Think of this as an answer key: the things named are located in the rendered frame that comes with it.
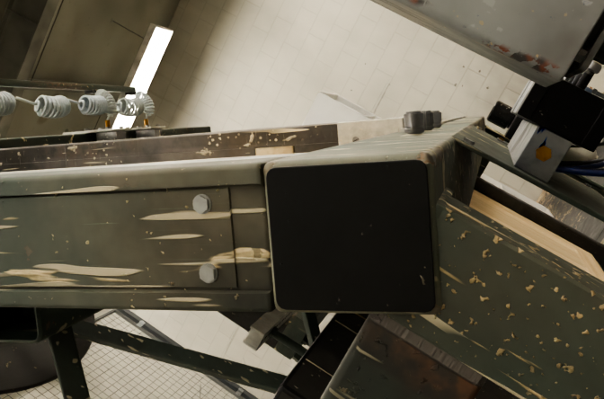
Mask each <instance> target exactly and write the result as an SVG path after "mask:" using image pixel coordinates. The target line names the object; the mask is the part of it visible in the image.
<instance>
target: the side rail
mask: <svg viewBox="0 0 604 399"><path fill-rule="evenodd" d="M282 158H283V157H269V158H254V159H240V160H226V161H211V162H197V163H182V164H154V165H140V166H125V167H111V168H96V169H82V170H67V171H53V172H37V173H9V174H0V307H41V308H87V309H133V310H179V311H225V312H272V311H273V310H274V309H275V308H276V306H275V304H274V293H273V282H272V271H271V250H270V239H269V228H268V218H267V207H266V196H265V185H264V174H263V168H264V166H265V165H266V164H267V163H268V162H270V161H274V160H278V159H282Z"/></svg>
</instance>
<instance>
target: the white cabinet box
mask: <svg viewBox="0 0 604 399"><path fill-rule="evenodd" d="M377 119H381V118H379V116H377V115H375V114H373V113H371V112H369V111H367V110H365V109H363V108H361V107H360V106H358V105H357V104H355V103H353V102H350V101H348V100H347V99H345V98H343V97H341V96H340V95H338V94H335V93H323V92H319V93H318V94H317V96H316V98H315V100H314V102H313V104H312V106H311V108H310V110H309V112H308V114H307V116H306V118H305V120H304V122H303V124H302V125H309V124H321V123H332V122H344V121H355V120H377ZM480 178H482V179H484V180H486V181H488V182H489V183H491V184H493V185H495V186H497V187H498V188H500V189H502V190H504V191H507V192H508V193H509V194H511V195H513V196H515V197H517V198H518V199H520V200H523V201H525V202H527V203H528V204H529V205H531V206H533V207H535V208H537V209H539V210H541V211H543V212H545V213H547V214H548V215H549V216H551V217H553V215H552V214H551V212H550V210H549V209H548V208H546V207H544V206H542V205H540V204H538V203H536V202H535V201H534V200H532V199H529V198H527V197H526V196H524V195H522V194H520V193H518V192H516V191H515V190H513V189H511V188H509V187H507V186H505V185H504V184H502V183H500V182H497V181H496V180H495V179H493V178H491V177H489V176H487V175H485V174H484V173H483V174H482V175H481V177H480Z"/></svg>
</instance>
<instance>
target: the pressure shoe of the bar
mask: <svg viewBox="0 0 604 399"><path fill-rule="evenodd" d="M255 151H256V155H282V154H295V146H274V147H260V148H256V149H255Z"/></svg>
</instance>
